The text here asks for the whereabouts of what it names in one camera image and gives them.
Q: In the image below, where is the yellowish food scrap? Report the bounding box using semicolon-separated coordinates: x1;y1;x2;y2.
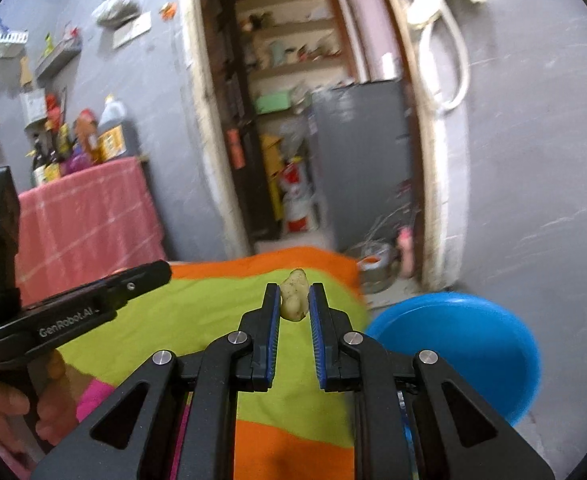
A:
280;269;310;322

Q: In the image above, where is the person's left hand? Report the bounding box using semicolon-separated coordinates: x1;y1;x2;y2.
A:
0;351;92;454

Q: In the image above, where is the dark sauce bottle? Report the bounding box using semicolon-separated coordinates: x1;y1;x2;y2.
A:
32;134;48;188

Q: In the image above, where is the colourful patchwork table cloth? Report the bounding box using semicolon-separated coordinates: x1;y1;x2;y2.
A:
60;247;368;479

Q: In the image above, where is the purple bottle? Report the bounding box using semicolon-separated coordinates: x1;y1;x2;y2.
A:
66;145;92;176

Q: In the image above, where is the blue plastic bucket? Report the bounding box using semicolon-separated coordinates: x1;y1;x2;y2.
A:
366;292;542;425

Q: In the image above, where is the pink checked cloth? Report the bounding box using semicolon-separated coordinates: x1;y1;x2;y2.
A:
16;157;165;306

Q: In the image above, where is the large soy sauce jug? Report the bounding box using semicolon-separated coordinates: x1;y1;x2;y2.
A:
97;94;140;162

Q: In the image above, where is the steel pot on floor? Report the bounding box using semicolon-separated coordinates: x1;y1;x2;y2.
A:
347;240;397;295

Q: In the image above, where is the pink bottle on floor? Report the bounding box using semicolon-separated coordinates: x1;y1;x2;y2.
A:
397;226;416;278

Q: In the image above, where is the yellow bag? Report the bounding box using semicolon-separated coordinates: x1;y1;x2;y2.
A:
260;133;284;221

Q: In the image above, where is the hanging plastic bag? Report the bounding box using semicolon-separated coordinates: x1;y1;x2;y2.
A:
92;0;140;29

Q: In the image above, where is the grey refrigerator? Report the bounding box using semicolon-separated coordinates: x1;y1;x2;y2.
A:
307;79;413;252

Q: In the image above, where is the green plastic box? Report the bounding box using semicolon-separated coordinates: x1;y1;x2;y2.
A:
254;90;291;115

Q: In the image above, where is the wooden shelf unit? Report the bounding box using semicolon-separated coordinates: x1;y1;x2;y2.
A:
235;0;359;116

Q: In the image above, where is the white wall rack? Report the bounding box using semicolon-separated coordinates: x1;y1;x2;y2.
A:
0;17;28;58

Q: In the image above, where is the grey wall shelf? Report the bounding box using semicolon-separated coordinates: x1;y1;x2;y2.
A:
34;40;82;80

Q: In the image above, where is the white wall socket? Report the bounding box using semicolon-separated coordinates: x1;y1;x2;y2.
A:
112;12;152;50

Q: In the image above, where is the white hose loop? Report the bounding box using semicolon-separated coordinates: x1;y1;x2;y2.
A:
406;0;473;115

